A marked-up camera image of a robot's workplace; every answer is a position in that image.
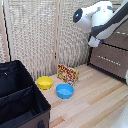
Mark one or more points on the dark drawer cabinet frame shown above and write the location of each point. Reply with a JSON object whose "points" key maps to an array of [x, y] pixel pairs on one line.
{"points": [[89, 56]]}

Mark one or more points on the white rounded object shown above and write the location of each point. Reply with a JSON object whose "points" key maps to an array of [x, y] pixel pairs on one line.
{"points": [[127, 77]]}

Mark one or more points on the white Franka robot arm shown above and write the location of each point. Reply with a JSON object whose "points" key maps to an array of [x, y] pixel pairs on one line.
{"points": [[100, 16]]}

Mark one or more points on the blue bowl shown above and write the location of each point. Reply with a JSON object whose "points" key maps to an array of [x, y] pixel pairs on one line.
{"points": [[65, 90]]}

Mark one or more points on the black fabric storage box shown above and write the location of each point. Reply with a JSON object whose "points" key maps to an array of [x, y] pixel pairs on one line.
{"points": [[18, 100]]}

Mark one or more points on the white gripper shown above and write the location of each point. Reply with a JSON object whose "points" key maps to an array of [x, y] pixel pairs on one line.
{"points": [[94, 41]]}

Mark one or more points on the red yellow snack box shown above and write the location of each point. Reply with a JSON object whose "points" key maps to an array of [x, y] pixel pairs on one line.
{"points": [[68, 74]]}

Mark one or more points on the yellow bowl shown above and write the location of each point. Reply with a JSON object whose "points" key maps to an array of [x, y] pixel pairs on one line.
{"points": [[45, 82]]}

